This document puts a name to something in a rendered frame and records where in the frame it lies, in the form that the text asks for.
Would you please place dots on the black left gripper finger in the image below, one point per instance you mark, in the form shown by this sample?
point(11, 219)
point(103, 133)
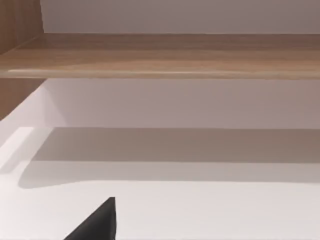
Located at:
point(103, 222)

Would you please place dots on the wooden open shelf unit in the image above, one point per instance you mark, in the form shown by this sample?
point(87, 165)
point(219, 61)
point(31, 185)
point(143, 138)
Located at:
point(160, 57)

